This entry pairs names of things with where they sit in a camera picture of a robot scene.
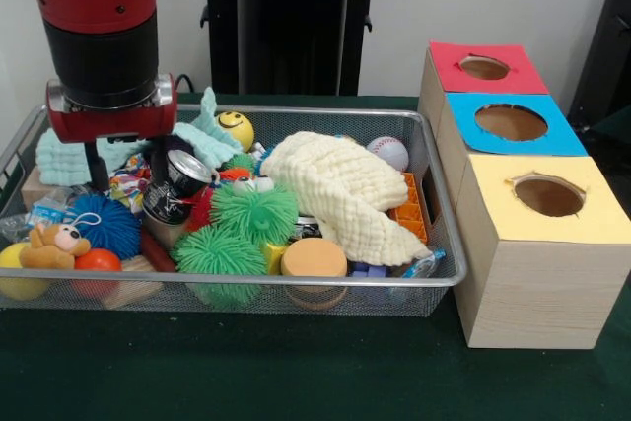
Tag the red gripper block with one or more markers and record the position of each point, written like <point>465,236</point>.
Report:
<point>113,120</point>

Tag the colourful patterned fabric bundle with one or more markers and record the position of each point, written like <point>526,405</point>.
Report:
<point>129,184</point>

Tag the cream yellow waffle cloth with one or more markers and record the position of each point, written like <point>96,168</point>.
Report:
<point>345,184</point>

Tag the wooden box with three holes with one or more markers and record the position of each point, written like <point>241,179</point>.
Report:
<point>542,293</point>

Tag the black drink can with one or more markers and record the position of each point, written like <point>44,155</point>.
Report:
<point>182,172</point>

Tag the blue spiky rubber ball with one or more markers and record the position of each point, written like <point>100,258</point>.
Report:
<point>108,229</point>

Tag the mint green waffle cloth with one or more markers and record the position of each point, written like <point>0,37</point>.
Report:
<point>202,135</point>

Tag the yellow smiley ball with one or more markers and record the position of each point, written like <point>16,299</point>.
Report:
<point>235,127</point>

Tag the small brown teddy bear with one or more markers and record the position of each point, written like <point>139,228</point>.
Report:
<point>49,253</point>

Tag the green spiky rubber ball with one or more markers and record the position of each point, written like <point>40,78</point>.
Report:
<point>217,251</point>

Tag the green spiky ball with eyes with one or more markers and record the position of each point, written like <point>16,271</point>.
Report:
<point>256,211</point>

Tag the tan toy burger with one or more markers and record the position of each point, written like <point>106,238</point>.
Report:
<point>313,258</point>

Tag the white baseball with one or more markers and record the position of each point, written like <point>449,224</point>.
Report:
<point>392,154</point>

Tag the black monitor on stand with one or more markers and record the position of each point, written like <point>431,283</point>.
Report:
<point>606,71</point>

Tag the dark green side tablecloth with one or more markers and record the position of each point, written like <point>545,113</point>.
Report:
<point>618,125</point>

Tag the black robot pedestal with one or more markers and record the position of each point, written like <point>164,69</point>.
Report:
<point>276,46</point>

